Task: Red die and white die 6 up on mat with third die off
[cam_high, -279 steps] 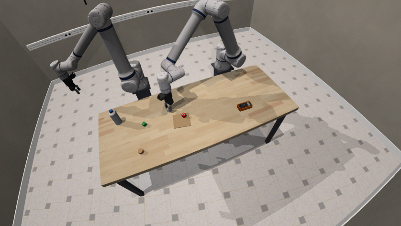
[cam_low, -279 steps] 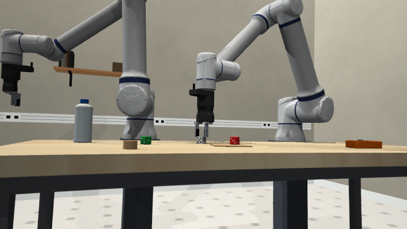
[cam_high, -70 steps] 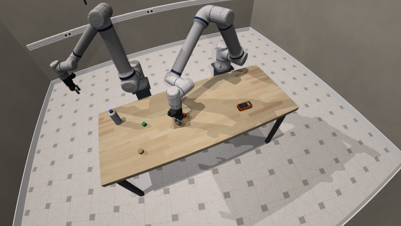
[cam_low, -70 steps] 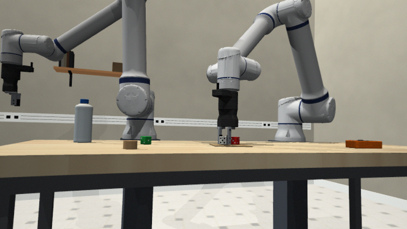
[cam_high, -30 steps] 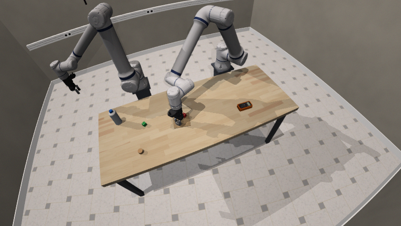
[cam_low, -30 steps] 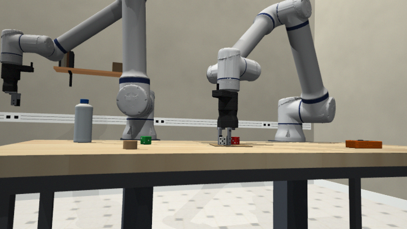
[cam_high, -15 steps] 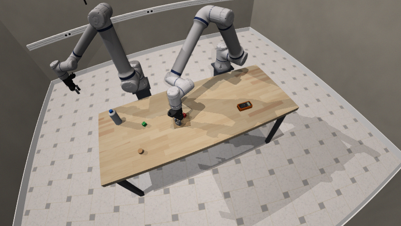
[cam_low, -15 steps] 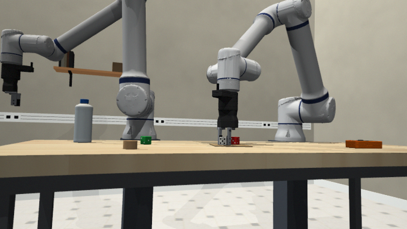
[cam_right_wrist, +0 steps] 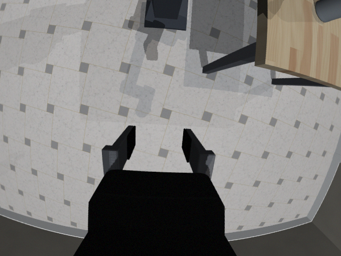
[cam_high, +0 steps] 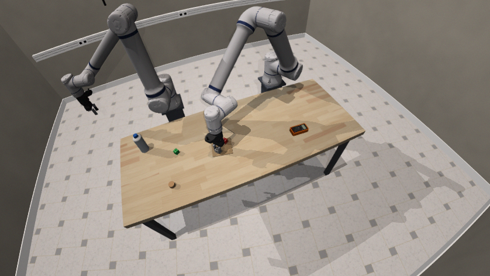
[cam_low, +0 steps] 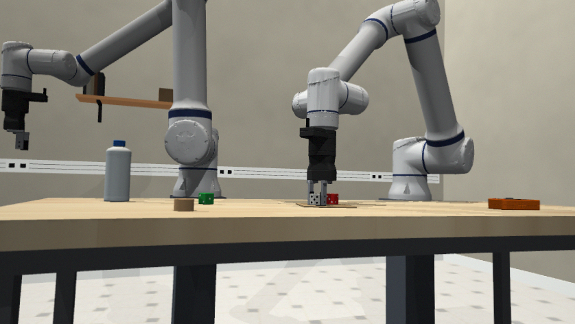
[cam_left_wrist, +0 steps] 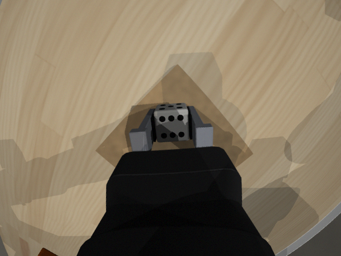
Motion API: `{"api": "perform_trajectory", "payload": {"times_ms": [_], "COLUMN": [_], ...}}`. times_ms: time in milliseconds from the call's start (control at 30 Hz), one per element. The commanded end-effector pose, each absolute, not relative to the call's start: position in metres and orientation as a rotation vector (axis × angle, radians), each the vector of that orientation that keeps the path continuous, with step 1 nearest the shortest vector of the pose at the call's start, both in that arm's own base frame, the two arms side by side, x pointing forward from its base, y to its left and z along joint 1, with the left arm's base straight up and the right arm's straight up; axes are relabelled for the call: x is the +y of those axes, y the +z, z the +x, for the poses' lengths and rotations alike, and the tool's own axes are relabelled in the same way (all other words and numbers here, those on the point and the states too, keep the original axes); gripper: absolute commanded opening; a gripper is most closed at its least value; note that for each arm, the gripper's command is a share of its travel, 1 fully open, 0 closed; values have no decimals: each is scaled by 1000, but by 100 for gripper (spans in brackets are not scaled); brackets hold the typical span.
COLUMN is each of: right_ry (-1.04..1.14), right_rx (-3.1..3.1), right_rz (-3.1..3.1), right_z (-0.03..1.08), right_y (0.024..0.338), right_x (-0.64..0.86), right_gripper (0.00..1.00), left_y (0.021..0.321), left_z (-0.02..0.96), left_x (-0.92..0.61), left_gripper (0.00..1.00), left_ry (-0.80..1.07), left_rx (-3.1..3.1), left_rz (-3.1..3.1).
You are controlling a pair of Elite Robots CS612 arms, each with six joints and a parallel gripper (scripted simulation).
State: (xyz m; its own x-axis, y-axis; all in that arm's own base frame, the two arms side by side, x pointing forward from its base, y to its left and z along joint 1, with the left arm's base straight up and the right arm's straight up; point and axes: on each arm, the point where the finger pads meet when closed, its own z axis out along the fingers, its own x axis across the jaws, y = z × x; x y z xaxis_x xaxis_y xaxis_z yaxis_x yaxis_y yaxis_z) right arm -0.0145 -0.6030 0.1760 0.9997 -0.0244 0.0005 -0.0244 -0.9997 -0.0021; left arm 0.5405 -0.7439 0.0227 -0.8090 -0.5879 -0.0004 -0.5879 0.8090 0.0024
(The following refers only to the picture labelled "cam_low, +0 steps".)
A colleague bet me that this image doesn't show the red die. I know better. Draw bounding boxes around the red die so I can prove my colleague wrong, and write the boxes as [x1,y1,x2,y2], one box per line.
[327,194,338,205]

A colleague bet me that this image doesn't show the orange digital multimeter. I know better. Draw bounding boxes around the orange digital multimeter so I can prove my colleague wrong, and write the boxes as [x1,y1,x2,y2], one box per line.
[489,198,540,210]

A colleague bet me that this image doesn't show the brown cylinder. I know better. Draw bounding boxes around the brown cylinder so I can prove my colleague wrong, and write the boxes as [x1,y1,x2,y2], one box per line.
[174,198,194,211]

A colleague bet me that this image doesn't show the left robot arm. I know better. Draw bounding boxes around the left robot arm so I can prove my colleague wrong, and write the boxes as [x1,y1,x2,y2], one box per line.
[292,0,474,200]

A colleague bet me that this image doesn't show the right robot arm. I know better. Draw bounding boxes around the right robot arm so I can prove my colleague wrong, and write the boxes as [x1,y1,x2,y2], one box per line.
[1,0,221,197]

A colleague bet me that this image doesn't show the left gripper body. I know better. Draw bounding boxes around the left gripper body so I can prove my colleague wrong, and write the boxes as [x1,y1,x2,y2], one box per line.
[300,113,339,181]

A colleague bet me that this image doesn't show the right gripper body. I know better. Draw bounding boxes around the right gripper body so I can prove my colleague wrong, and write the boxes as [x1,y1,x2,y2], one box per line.
[0,76,48,130]

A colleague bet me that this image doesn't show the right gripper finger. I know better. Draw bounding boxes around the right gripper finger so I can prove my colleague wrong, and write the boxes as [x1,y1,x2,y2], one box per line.
[23,132,30,150]
[7,129,25,149]

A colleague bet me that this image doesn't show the green die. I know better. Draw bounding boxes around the green die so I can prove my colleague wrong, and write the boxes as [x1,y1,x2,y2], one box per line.
[198,193,214,205]

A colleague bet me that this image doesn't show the grey plastic bottle with blue cap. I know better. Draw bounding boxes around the grey plastic bottle with blue cap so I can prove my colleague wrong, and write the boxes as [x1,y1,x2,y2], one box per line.
[104,140,132,202]

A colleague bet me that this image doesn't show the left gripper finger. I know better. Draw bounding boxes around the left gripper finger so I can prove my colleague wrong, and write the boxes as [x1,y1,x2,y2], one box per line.
[307,180,318,205]
[320,181,332,205]

